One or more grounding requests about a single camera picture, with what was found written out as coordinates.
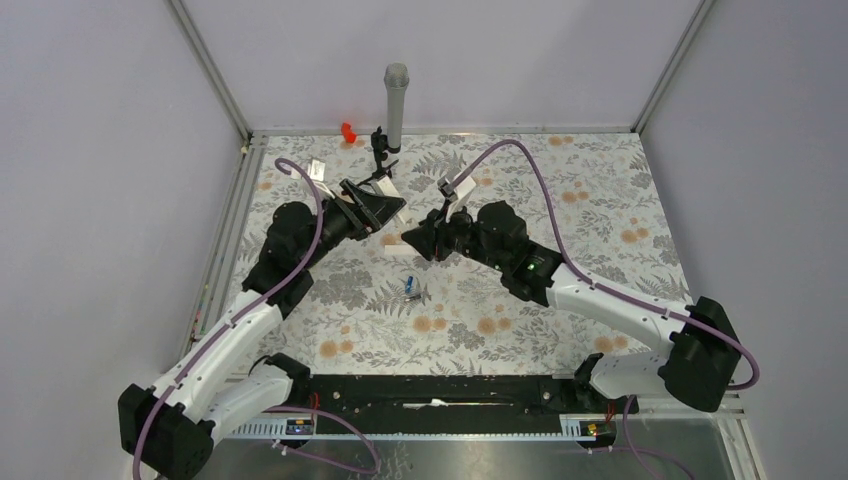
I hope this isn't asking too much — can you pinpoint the grey microphone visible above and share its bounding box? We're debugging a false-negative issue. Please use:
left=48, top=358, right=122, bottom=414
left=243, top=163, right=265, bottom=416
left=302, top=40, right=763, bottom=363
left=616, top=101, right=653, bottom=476
left=384, top=62, right=410, bottom=153

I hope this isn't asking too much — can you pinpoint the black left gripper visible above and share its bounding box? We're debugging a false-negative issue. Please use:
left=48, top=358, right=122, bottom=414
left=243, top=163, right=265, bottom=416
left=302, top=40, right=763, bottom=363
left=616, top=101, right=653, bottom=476
left=300, top=179, right=404, bottom=270

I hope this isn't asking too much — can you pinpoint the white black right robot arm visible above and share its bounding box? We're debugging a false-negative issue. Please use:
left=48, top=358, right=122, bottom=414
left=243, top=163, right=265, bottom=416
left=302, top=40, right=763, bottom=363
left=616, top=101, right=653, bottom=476
left=401, top=201, right=742, bottom=413

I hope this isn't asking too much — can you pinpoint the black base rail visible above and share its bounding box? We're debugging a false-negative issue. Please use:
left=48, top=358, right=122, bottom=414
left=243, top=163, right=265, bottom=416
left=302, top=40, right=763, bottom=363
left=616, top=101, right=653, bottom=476
left=248, top=374, right=641, bottom=437

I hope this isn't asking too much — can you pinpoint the slotted grey cable duct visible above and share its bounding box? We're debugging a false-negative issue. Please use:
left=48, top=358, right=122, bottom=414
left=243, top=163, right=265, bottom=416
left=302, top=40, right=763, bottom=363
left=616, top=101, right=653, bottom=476
left=227, top=415, right=602, bottom=442

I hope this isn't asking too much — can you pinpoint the orange plastic clip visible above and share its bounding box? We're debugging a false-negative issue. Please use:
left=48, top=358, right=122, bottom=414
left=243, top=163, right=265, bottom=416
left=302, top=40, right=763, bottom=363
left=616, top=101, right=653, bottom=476
left=340, top=122, right=358, bottom=144

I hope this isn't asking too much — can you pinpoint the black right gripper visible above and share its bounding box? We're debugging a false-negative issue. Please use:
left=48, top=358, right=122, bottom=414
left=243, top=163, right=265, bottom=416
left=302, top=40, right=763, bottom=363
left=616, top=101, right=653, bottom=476
left=402, top=198, right=508, bottom=273

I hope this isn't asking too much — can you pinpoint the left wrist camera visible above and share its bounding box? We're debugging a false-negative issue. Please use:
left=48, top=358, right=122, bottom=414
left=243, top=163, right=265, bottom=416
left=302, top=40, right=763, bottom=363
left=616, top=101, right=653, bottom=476
left=302, top=159, right=336, bottom=200

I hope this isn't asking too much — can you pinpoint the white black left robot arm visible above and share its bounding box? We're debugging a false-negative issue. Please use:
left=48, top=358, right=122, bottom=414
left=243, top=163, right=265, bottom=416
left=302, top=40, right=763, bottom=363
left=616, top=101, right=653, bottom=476
left=118, top=180, right=406, bottom=479

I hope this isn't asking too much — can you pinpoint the black microphone stand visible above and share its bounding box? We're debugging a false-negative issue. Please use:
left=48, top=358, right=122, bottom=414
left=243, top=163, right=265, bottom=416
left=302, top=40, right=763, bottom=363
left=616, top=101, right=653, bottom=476
left=359, top=126, right=400, bottom=186

